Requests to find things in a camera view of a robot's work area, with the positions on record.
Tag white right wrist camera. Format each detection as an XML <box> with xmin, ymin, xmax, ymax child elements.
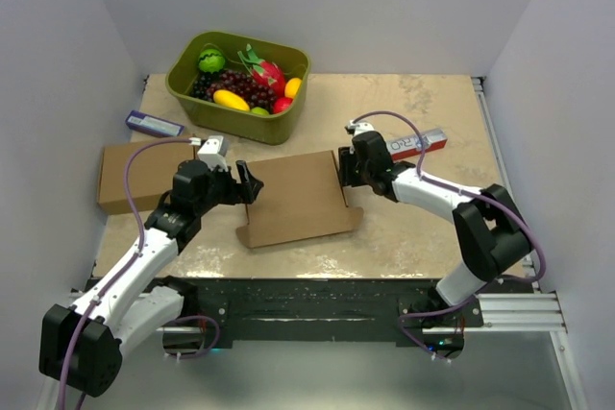
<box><xmin>345</xmin><ymin>120</ymin><xmax>375</xmax><ymax>137</ymax></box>

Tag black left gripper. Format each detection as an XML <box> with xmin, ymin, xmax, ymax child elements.
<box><xmin>195</xmin><ymin>160</ymin><xmax>262</xmax><ymax>215</ymax></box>

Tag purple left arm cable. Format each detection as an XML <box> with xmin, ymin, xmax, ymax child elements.
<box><xmin>53</xmin><ymin>136</ymin><xmax>193</xmax><ymax>410</ymax></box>

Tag olive green plastic bin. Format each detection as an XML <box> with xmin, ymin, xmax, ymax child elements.
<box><xmin>165</xmin><ymin>31</ymin><xmax>311</xmax><ymax>145</ymax></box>

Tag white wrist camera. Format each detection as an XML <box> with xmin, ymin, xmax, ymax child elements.
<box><xmin>189</xmin><ymin>135</ymin><xmax>229</xmax><ymax>172</ymax></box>
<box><xmin>345</xmin><ymin>120</ymin><xmax>375</xmax><ymax>137</ymax></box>

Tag red white snack packet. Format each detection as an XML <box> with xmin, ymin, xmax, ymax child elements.
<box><xmin>386</xmin><ymin>129</ymin><xmax>448</xmax><ymax>160</ymax></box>

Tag closed brown cardboard box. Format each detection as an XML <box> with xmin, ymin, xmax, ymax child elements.
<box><xmin>97</xmin><ymin>136</ymin><xmax>197</xmax><ymax>215</ymax></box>

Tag aluminium frame rail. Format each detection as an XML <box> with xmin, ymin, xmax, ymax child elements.
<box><xmin>479</xmin><ymin>293</ymin><xmax>567</xmax><ymax>333</ymax></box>

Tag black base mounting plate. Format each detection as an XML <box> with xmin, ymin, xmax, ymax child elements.
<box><xmin>84</xmin><ymin>277</ymin><xmax>535</xmax><ymax>350</ymax></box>

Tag red toy apple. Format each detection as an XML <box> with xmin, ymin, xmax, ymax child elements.
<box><xmin>272</xmin><ymin>97</ymin><xmax>293</xmax><ymax>114</ymax></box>

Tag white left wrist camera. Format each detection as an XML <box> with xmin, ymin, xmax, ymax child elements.
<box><xmin>189</xmin><ymin>135</ymin><xmax>229</xmax><ymax>172</ymax></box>

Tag green toy lime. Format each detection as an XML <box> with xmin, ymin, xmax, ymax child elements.
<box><xmin>251</xmin><ymin>107</ymin><xmax>269</xmax><ymax>116</ymax></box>

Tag black toy grapes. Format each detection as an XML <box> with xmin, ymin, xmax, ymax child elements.
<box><xmin>189</xmin><ymin>72</ymin><xmax>218</xmax><ymax>102</ymax></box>

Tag green toy melon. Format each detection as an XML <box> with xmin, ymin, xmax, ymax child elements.
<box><xmin>197</xmin><ymin>48</ymin><xmax>226</xmax><ymax>73</ymax></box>

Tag purple rectangular box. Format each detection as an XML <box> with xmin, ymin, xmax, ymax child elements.
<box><xmin>125</xmin><ymin>110</ymin><xmax>185</xmax><ymax>138</ymax></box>

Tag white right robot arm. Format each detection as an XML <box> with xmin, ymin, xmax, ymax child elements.
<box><xmin>338</xmin><ymin>124</ymin><xmax>535</xmax><ymax>326</ymax></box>

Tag orange toy fruit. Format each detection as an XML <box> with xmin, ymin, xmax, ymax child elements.
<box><xmin>284</xmin><ymin>78</ymin><xmax>302</xmax><ymax>99</ymax></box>

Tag dark purple toy grapes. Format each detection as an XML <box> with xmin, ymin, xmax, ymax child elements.
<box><xmin>211</xmin><ymin>70</ymin><xmax>278</xmax><ymax>114</ymax></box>

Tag pink toy dragon fruit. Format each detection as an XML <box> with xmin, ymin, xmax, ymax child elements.
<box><xmin>237</xmin><ymin>44</ymin><xmax>286</xmax><ymax>97</ymax></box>

